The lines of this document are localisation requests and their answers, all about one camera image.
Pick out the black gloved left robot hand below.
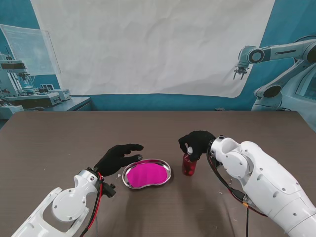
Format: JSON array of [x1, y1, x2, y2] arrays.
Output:
[[93, 144, 144, 177]]

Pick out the white wrinkled backdrop sheet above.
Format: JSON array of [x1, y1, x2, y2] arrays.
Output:
[[30, 0, 276, 99]]

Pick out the magenta tray liner pad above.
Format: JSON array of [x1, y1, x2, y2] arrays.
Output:
[[126, 162, 168, 188]]

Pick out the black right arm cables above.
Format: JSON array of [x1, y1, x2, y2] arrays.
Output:
[[206, 148, 269, 237]]

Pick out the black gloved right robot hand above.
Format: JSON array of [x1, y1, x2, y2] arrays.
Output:
[[178, 130, 216, 161]]

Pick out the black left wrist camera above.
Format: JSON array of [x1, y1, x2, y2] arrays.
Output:
[[101, 182, 117, 198]]

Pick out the steel kidney-shaped tray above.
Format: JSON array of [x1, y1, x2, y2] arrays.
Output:
[[122, 159, 173, 190]]

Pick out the red black left arm cables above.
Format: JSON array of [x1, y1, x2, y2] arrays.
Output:
[[79, 171, 104, 237]]

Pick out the red transparent sample bottle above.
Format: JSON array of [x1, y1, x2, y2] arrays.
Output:
[[182, 152, 198, 177]]

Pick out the blue lab print banner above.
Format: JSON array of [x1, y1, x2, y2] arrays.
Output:
[[0, 0, 316, 129]]

